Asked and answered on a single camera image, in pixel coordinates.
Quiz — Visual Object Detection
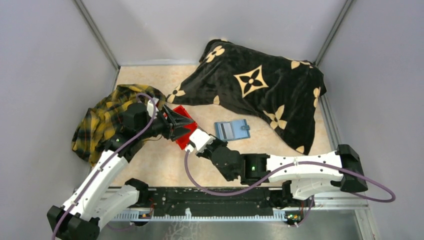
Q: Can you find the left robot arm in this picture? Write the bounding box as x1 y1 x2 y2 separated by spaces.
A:
47 103 193 240

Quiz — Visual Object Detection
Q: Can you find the silver magnetic stripe card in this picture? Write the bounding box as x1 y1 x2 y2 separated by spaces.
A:
219 122 234 140

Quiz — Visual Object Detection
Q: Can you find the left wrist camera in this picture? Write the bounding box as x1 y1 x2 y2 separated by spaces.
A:
146 98 159 119

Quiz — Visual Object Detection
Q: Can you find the blue card holder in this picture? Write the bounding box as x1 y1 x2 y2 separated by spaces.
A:
214 119 251 142

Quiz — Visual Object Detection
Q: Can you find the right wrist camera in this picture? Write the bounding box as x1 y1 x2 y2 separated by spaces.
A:
184 128 216 153

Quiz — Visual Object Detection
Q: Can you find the yellow plaid shirt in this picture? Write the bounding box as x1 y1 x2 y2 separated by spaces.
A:
71 84 166 166

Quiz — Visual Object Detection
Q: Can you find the aluminium front rail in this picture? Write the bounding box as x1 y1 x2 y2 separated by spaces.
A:
93 187 368 223

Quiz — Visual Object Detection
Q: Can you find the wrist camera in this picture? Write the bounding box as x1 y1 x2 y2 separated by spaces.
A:
184 128 216 153
146 98 159 119

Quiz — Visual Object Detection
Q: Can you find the black floral blanket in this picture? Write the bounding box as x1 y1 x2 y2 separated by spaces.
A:
166 39 327 155

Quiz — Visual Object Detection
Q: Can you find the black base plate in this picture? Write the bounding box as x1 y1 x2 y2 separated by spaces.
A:
117 187 316 218

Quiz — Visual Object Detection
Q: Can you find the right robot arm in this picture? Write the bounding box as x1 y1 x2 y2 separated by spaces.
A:
196 139 368 206

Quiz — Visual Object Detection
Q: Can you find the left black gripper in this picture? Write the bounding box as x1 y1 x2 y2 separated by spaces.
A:
138 103 195 142

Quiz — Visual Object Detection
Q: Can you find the red plastic bin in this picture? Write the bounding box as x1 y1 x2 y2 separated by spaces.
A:
173 105 198 150

